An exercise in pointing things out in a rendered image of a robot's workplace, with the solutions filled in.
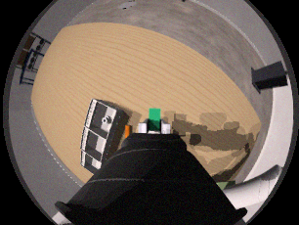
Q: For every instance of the orange aa battery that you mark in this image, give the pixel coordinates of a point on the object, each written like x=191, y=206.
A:
x=127, y=130

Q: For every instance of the green and white eraser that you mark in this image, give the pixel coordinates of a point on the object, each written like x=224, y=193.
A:
x=154, y=117

